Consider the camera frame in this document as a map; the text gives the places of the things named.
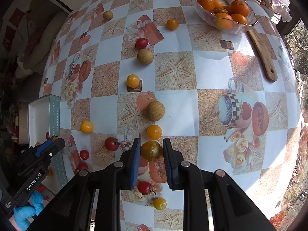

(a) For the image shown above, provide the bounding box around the glass fruit bowl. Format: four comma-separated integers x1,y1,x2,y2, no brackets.
193,0,258,34

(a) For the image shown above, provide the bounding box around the red tomato far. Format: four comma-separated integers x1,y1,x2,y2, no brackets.
135,38,149,49

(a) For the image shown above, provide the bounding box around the far olive round fruit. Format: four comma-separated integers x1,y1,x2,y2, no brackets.
103,11,113,20

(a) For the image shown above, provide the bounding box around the large red tomato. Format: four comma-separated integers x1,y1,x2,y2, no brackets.
77,161,88,171

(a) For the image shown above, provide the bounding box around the wooden spatula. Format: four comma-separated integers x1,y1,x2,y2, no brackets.
247,28,278,83

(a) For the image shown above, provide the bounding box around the green sofa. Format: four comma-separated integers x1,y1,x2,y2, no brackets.
17,0,68,74

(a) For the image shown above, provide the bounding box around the small red cherry tomato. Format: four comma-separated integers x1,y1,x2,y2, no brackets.
79,150,90,160

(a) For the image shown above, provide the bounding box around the red tomato with stem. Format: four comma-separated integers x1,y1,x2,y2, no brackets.
137,182,156,195

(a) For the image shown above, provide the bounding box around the white shallow tray box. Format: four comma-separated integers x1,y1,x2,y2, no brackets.
27,95,68,194

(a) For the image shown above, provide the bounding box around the small yellow tomato bottom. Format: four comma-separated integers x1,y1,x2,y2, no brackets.
153,198,167,210

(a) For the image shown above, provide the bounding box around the red tomato lower right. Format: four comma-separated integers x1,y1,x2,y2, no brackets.
45,132,50,140

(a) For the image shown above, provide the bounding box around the orange yellow cherry tomato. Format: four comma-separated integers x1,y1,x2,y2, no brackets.
146,125,162,140

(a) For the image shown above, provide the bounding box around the small orange tomato far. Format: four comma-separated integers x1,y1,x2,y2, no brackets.
166,18,179,31

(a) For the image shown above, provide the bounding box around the yellow tomato near gripper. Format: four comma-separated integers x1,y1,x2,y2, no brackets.
80,121,93,134

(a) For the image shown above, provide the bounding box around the orange mandarin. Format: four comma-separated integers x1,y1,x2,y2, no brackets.
197,0,215,12
231,0,249,17

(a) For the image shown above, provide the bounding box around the green-orange tomato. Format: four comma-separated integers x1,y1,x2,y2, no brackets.
141,141,163,162

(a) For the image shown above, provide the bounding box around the yellow tomato on square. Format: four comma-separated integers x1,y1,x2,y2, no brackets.
126,74,140,89

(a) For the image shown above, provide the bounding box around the blue gloved left hand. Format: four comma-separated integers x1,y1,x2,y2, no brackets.
14,191,44,230

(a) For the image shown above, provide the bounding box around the brown kiwi-like fruit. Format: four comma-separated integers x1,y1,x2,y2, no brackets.
137,49,154,65

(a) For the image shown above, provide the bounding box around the brown longan fruit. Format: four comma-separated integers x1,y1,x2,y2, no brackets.
147,101,165,121

